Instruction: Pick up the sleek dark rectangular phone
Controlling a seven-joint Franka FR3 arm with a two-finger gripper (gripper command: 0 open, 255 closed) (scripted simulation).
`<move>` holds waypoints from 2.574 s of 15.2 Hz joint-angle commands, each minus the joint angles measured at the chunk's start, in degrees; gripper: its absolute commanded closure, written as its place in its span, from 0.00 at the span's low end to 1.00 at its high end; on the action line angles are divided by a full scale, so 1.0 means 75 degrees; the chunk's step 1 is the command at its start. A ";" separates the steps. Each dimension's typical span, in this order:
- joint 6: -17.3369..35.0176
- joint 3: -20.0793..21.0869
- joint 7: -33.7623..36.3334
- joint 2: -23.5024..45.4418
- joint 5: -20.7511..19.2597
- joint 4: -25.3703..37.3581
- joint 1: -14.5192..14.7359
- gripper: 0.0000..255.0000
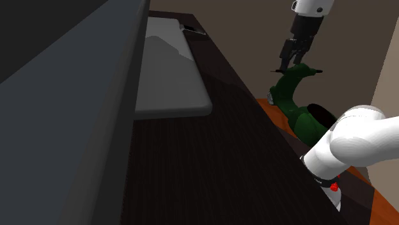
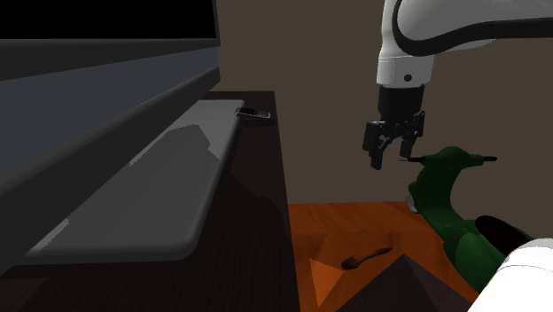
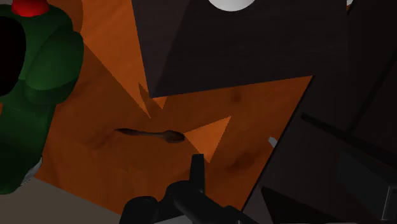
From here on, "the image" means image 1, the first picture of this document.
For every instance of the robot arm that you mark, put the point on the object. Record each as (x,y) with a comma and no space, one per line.
(358,140)

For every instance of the orange wooden table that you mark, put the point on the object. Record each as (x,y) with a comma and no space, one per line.
(385,204)

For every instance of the green toy scooter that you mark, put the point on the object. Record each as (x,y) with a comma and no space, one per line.
(288,93)

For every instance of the white pillow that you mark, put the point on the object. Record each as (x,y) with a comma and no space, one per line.
(168,78)

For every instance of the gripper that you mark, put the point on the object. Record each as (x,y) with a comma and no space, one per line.
(305,26)

